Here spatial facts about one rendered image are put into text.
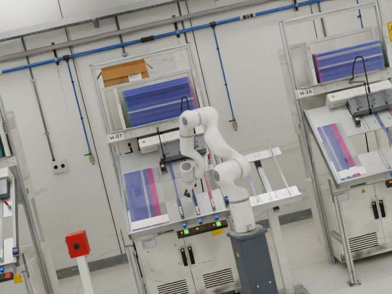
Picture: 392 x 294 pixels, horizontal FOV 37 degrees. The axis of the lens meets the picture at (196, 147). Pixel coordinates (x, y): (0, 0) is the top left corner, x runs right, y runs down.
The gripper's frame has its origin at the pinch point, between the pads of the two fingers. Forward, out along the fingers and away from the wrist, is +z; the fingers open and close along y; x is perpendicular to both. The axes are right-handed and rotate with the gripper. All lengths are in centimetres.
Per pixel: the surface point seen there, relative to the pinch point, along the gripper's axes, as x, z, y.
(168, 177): -23.3, 10.4, -7.2
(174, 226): -0.5, 7.1, 25.7
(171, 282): 1, 60, 46
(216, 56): -79, 86, -183
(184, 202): -2.9, 7.6, 7.2
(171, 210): -8.0, 7.1, 16.2
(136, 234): -20.2, 5.8, 42.2
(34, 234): -104, 40, 64
